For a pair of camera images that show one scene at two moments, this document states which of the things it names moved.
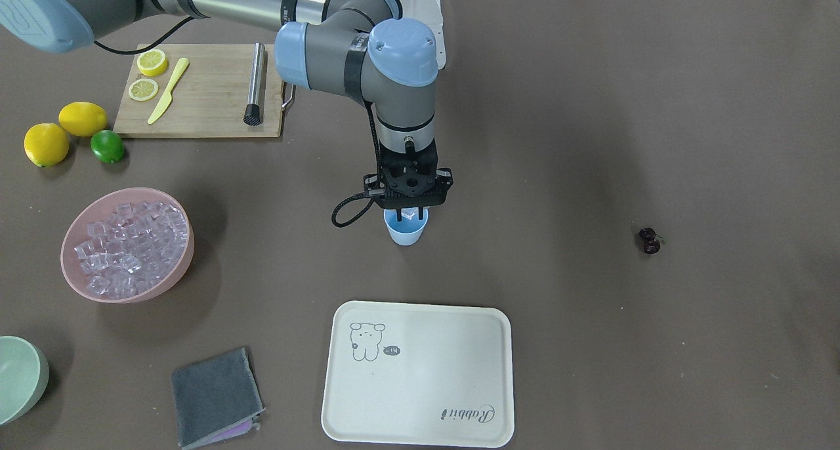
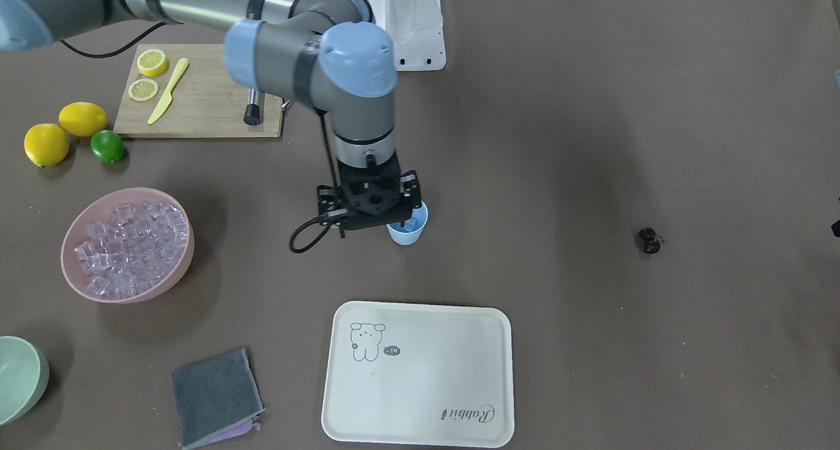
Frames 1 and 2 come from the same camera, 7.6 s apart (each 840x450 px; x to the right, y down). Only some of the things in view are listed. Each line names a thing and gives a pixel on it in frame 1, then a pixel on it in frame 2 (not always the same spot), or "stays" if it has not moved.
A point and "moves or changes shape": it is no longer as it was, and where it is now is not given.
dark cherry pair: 651,245 stays
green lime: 107,145 stays
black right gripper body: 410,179 → 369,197
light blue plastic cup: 408,231 stays
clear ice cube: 409,212 moves or changes shape
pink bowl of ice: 126,245 stays
